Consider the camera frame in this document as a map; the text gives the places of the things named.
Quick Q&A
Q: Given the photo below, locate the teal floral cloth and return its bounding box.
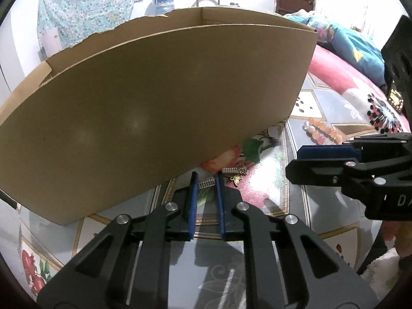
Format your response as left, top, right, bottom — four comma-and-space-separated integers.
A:
37, 0, 144, 62

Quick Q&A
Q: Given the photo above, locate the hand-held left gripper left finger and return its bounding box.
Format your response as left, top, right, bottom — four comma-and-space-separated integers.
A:
36, 171, 198, 309

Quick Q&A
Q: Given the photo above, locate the white panel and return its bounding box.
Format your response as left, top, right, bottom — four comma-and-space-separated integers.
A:
43, 27, 62, 55

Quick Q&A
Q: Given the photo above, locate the pink bead bracelet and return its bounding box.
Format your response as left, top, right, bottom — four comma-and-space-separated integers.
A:
302, 118, 346, 146

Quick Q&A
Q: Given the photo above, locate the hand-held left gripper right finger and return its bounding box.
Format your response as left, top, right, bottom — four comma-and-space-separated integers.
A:
216, 171, 379, 309

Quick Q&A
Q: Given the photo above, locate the gold bee pendant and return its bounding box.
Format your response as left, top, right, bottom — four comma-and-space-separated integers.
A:
230, 172, 246, 188

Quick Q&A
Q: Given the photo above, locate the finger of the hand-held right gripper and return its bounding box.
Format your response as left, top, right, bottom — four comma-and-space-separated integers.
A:
286, 154, 412, 200
297, 133, 412, 163

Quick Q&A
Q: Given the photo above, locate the blue water bottle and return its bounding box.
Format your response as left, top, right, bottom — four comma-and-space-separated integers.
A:
151, 0, 176, 16

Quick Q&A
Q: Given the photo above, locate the pink flower blanket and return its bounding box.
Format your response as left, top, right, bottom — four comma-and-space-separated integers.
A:
307, 43, 412, 136

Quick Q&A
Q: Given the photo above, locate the brown cardboard box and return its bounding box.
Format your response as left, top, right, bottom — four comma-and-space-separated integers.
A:
0, 6, 319, 226

